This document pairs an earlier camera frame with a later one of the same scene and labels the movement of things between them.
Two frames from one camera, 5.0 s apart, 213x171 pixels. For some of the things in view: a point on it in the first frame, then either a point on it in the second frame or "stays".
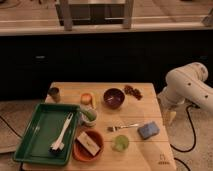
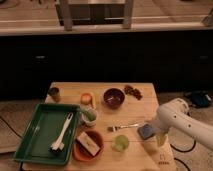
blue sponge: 148,130 stays
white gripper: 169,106 → 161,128
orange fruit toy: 86,99 stays
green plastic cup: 120,143 stays
